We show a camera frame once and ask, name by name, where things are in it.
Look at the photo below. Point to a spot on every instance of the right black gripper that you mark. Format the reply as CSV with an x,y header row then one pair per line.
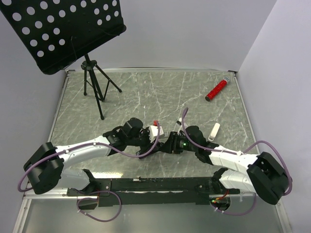
x,y
171,145

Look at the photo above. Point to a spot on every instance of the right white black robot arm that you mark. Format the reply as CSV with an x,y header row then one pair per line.
x,y
261,173

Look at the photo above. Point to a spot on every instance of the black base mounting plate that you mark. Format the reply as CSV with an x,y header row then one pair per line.
x,y
196,190

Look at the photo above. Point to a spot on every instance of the black perforated music stand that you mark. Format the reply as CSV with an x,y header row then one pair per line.
x,y
59,32

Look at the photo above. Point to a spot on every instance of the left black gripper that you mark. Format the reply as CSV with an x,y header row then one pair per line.
x,y
144,148

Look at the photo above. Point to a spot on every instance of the red glitter tube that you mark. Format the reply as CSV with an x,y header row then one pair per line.
x,y
218,88

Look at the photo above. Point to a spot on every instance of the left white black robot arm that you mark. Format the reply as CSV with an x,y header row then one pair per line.
x,y
49,166

